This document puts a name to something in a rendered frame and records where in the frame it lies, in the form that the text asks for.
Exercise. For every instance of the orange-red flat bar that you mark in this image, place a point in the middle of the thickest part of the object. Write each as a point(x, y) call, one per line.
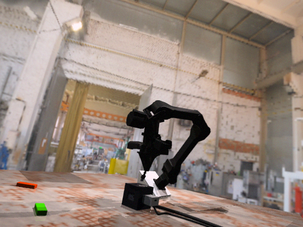
point(27, 185)

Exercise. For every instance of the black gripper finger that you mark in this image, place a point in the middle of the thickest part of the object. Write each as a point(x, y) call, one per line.
point(145, 157)
point(153, 156)

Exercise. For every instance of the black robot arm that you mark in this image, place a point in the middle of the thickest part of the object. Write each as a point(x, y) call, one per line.
point(163, 111)

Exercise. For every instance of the green block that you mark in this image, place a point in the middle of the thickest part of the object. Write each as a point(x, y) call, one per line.
point(40, 209)

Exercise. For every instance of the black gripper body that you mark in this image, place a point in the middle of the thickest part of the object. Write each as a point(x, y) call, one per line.
point(143, 146)

